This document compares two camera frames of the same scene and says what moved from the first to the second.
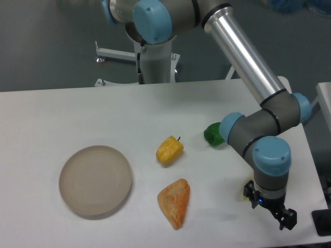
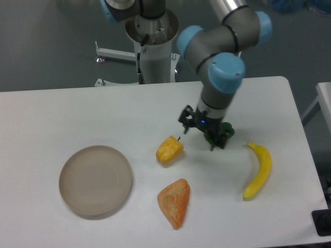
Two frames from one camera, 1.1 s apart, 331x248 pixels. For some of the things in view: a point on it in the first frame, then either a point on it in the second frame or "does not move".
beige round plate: [95, 181] does not move
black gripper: [286, 218] → [209, 124]
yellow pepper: [169, 151] does not move
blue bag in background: [287, 6] does not move
